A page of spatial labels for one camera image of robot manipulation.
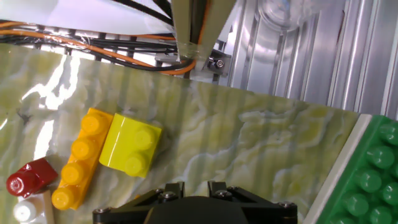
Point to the lime yellow brick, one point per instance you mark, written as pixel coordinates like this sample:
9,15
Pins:
124,146

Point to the metal corner bracket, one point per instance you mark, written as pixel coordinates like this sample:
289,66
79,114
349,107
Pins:
217,63

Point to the aluminium frame bar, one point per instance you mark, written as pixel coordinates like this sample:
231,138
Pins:
186,31

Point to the yellow-orange four-stud brick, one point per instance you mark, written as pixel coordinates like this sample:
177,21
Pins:
81,161

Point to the white toy brick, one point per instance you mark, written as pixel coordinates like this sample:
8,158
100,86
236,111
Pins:
31,211

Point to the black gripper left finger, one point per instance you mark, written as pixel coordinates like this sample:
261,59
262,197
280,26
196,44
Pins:
124,216

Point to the red toy brick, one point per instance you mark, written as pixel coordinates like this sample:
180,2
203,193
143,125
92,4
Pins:
31,177

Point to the green studded baseplate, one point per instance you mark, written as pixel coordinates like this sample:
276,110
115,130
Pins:
370,174

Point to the green marble pattern mat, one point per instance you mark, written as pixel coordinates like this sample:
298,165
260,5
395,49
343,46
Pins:
217,124

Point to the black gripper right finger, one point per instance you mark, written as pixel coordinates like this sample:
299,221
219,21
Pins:
270,216

